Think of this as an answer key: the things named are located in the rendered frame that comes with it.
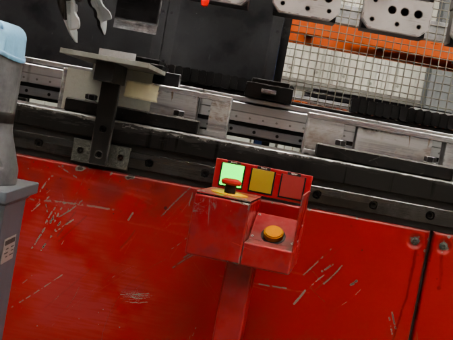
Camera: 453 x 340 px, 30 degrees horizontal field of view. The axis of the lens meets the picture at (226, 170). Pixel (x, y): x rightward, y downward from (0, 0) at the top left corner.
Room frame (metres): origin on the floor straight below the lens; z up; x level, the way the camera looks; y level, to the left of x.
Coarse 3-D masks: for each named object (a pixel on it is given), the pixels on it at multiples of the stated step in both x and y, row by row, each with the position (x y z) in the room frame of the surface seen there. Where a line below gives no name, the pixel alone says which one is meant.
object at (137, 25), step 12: (120, 0) 1.94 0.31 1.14; (132, 0) 1.94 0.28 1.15; (144, 0) 1.94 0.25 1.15; (156, 0) 1.94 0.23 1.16; (120, 12) 1.94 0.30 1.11; (132, 12) 1.94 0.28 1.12; (144, 12) 1.94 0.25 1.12; (156, 12) 1.94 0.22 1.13; (120, 24) 1.95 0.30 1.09; (132, 24) 1.95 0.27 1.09; (144, 24) 1.95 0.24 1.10; (156, 24) 1.94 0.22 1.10
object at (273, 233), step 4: (268, 228) 1.61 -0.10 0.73; (272, 228) 1.61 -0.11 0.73; (276, 228) 1.62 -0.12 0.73; (280, 228) 1.62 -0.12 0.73; (264, 232) 1.61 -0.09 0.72; (268, 232) 1.60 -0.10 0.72; (272, 232) 1.60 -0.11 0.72; (276, 232) 1.61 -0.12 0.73; (280, 232) 1.61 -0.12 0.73; (264, 236) 1.61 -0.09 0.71; (268, 236) 1.60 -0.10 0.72; (272, 236) 1.60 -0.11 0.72; (276, 236) 1.60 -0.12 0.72; (280, 236) 1.60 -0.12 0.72; (268, 240) 1.60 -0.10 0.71; (272, 240) 1.60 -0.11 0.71; (276, 240) 1.60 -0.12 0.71
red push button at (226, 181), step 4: (224, 180) 1.61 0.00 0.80; (228, 180) 1.61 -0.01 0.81; (232, 180) 1.61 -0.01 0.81; (236, 180) 1.61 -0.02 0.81; (228, 184) 1.61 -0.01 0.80; (232, 184) 1.61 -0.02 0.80; (236, 184) 1.61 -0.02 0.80; (240, 184) 1.62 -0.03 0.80; (224, 188) 1.62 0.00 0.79; (228, 188) 1.62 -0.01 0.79; (232, 188) 1.62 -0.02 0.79; (224, 192) 1.62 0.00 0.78; (228, 192) 1.62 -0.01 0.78; (232, 192) 1.62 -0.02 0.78
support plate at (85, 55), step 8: (64, 48) 1.67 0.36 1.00; (72, 56) 1.76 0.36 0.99; (80, 56) 1.68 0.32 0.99; (88, 56) 1.67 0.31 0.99; (96, 56) 1.67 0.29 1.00; (104, 56) 1.67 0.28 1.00; (120, 64) 1.72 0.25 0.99; (128, 64) 1.67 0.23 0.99; (136, 64) 1.67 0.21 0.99; (144, 64) 1.67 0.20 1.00; (144, 72) 1.93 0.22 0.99; (152, 72) 1.84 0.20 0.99; (160, 72) 1.85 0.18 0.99
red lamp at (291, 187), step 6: (282, 180) 1.69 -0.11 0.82; (288, 180) 1.69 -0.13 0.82; (294, 180) 1.69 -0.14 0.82; (300, 180) 1.69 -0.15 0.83; (282, 186) 1.69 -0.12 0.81; (288, 186) 1.69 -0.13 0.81; (294, 186) 1.69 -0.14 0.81; (300, 186) 1.69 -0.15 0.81; (282, 192) 1.69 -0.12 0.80; (288, 192) 1.69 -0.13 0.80; (294, 192) 1.69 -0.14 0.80; (300, 192) 1.69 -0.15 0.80; (294, 198) 1.69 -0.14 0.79; (300, 198) 1.69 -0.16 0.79
